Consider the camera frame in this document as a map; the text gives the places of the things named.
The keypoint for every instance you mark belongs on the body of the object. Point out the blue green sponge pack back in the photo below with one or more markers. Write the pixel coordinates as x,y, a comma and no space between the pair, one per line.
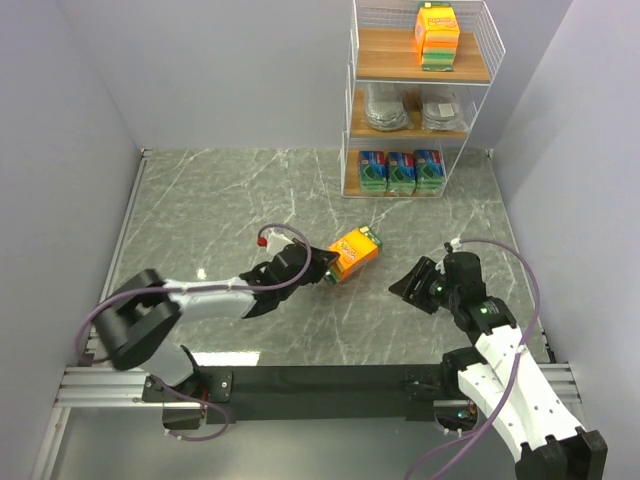
372,172

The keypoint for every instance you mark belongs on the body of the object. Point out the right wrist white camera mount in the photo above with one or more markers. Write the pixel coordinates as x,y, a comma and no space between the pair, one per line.
453,245

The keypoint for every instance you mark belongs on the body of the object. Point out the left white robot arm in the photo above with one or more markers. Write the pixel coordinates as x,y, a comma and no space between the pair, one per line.
136,321

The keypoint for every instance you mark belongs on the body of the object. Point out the blue green sponge pack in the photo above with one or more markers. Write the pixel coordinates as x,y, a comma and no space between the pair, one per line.
372,172
429,171
401,173

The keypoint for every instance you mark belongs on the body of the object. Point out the orange sponge pack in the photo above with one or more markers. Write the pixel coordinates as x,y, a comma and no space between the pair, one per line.
355,250
436,35

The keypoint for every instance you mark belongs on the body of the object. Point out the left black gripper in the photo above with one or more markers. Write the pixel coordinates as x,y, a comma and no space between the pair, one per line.
314,260

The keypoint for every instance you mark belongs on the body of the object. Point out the aluminium frame rail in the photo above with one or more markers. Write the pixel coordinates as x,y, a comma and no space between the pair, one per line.
85,386

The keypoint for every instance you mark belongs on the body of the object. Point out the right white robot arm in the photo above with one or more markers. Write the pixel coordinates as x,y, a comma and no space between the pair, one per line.
500,376

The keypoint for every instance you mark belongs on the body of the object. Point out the white wire wooden shelf rack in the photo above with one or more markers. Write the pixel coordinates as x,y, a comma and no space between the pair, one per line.
383,50

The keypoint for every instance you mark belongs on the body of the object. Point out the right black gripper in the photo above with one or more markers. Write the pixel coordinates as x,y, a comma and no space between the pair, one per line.
426,285

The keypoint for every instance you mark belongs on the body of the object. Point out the black base bar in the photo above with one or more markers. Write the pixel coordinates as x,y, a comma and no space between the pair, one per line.
254,393

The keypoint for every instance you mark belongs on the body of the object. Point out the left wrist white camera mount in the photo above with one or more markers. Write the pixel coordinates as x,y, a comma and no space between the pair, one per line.
273,242

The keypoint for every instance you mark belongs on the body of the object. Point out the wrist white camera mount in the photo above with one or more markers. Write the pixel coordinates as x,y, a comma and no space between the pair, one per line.
273,242
453,245

